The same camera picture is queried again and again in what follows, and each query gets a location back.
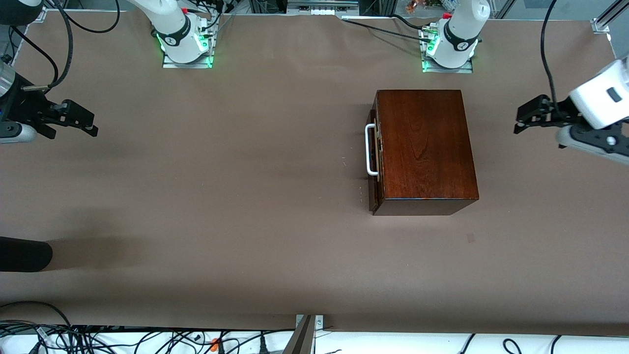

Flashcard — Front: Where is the dark grey metal bar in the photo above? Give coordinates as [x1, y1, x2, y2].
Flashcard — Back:
[283, 315, 315, 354]

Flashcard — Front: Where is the dark brown wooden cabinet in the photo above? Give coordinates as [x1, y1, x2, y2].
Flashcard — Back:
[369, 89, 480, 216]

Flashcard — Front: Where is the aluminium frame profile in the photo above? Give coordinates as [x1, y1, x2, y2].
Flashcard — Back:
[592, 0, 629, 34]

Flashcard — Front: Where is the tangled black cable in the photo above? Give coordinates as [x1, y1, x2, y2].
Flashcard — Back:
[0, 321, 295, 354]

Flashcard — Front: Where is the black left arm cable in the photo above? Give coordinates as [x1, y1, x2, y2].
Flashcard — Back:
[541, 0, 573, 118]

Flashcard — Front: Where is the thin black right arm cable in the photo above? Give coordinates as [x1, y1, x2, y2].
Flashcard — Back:
[9, 26, 59, 88]

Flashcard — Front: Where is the black looped cable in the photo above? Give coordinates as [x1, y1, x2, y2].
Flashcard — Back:
[0, 300, 74, 354]

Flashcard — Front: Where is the light wood drawer with handle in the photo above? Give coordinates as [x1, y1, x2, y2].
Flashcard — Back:
[365, 109, 383, 213]

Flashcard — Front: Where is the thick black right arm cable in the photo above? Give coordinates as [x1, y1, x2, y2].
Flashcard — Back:
[20, 0, 121, 94]

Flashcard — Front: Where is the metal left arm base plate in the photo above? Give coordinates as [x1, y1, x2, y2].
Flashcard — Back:
[420, 24, 475, 74]

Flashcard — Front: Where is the grey metal rail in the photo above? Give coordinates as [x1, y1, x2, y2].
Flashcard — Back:
[286, 0, 360, 16]

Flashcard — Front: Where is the black cable to arm base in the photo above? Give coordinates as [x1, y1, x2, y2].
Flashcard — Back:
[391, 14, 433, 31]
[342, 19, 435, 44]

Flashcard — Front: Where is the black foam cylinder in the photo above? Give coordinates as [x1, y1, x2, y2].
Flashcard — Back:
[0, 236, 53, 272]

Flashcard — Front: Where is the small silver metal bracket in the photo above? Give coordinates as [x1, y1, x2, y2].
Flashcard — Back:
[295, 315, 325, 341]

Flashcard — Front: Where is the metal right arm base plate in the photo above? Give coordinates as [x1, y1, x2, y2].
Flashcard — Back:
[161, 14, 215, 69]

